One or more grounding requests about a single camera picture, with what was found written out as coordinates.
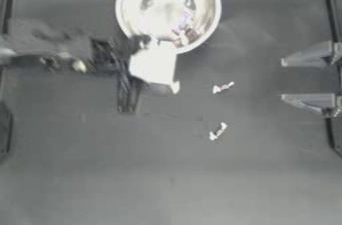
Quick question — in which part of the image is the steel bowl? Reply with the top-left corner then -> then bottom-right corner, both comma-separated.
115,0 -> 223,56

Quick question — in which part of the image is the purple candy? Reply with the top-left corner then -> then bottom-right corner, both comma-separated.
171,13 -> 193,35

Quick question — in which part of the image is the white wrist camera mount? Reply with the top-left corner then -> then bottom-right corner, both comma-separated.
129,40 -> 182,87

